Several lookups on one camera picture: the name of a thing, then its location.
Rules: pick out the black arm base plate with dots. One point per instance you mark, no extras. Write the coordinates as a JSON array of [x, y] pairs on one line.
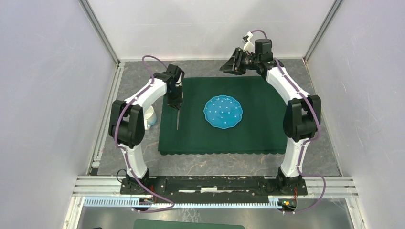
[[215, 190]]

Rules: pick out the blue polka dot plate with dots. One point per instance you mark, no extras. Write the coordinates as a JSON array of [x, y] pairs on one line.
[[223, 112]]

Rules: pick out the blue slotted cable duct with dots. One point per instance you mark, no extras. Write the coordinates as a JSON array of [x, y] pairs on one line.
[[134, 202]]

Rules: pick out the green mat at bottom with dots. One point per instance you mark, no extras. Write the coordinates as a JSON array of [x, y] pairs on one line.
[[159, 224]]

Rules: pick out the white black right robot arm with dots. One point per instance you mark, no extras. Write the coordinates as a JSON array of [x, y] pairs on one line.
[[301, 123]]

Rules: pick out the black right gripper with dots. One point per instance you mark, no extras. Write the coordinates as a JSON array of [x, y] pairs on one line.
[[234, 66]]

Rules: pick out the aluminium frame rails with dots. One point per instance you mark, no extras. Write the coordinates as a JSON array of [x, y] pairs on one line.
[[339, 209]]

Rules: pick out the dark green cloth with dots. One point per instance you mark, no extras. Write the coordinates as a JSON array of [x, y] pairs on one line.
[[259, 132]]

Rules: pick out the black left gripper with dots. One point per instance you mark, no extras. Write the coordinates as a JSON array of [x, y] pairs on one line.
[[176, 103]]

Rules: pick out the white blue mug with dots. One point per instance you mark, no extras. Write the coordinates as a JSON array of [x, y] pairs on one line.
[[150, 118]]

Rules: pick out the silver fork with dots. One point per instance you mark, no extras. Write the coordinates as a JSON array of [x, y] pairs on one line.
[[178, 119]]

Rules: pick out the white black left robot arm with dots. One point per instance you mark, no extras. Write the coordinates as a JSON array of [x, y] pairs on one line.
[[127, 125]]

